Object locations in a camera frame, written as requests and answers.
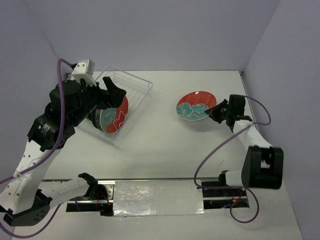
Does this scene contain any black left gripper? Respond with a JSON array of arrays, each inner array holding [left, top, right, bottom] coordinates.
[[69, 76, 126, 127]]

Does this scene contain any blue white floral plate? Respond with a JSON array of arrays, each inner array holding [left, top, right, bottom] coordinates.
[[90, 109, 104, 132]]

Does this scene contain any red teal floral plate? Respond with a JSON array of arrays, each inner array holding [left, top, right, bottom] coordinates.
[[175, 91, 217, 121]]

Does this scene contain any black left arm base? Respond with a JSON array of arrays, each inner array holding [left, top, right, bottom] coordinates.
[[66, 179, 116, 217]]

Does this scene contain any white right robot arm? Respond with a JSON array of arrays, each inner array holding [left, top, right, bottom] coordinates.
[[205, 94, 284, 196]]

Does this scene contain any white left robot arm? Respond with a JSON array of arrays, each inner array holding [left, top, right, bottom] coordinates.
[[0, 77, 126, 227]]

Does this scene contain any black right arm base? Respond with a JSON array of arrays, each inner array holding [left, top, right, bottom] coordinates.
[[201, 181, 249, 210]]

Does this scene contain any silver foil sheet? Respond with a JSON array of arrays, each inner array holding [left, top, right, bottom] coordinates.
[[113, 180, 205, 217]]

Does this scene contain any clear wire dish rack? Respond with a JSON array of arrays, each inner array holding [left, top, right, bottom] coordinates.
[[78, 66, 153, 147]]

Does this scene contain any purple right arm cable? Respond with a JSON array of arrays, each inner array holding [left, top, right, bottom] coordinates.
[[194, 95, 272, 224]]

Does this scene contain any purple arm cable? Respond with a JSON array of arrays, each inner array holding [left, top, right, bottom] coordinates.
[[0, 58, 77, 238], [194, 95, 272, 224]]

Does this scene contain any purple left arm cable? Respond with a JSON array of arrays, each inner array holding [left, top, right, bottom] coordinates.
[[0, 58, 77, 238]]

